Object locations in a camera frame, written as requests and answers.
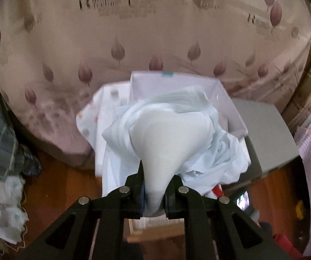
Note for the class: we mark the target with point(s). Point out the white dotted cloth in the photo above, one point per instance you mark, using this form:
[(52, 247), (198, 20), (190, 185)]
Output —
[(101, 108)]

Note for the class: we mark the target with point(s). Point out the white shoe box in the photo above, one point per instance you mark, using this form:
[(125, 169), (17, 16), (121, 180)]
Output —
[(158, 86)]

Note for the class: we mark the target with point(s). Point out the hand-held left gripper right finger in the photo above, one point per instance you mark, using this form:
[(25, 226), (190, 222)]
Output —
[(173, 203)]

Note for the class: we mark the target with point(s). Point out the small yellow item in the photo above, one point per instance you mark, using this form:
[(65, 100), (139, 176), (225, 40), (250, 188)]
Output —
[(299, 210)]

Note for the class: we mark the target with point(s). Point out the leaf print bedsheet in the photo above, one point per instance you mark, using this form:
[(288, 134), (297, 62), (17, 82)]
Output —
[(90, 32)]

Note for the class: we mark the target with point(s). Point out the pale blue underwear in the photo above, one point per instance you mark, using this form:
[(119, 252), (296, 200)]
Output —
[(226, 154)]

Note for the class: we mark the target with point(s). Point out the white underwear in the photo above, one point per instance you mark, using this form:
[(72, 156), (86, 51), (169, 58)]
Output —
[(169, 140)]

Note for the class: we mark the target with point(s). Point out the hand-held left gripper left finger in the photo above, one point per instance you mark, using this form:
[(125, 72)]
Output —
[(136, 195)]

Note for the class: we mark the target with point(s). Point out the blue printed plastic bag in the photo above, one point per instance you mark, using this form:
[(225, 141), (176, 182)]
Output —
[(31, 162)]

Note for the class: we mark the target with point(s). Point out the white patterned cloth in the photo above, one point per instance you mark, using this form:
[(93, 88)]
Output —
[(1, 208)]

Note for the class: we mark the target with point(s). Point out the small red item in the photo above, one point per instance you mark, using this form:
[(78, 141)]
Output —
[(282, 242)]

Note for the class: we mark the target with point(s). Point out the grey box lid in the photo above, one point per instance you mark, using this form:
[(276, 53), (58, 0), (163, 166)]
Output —
[(266, 135)]

